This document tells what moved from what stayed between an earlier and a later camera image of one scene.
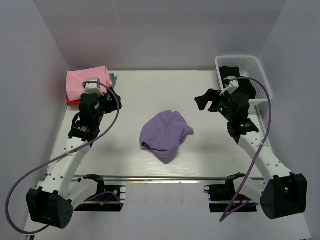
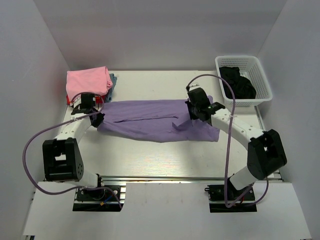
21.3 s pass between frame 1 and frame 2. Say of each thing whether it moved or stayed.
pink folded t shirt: stayed
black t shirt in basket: stayed
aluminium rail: stayed
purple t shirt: moved
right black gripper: moved
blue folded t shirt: stayed
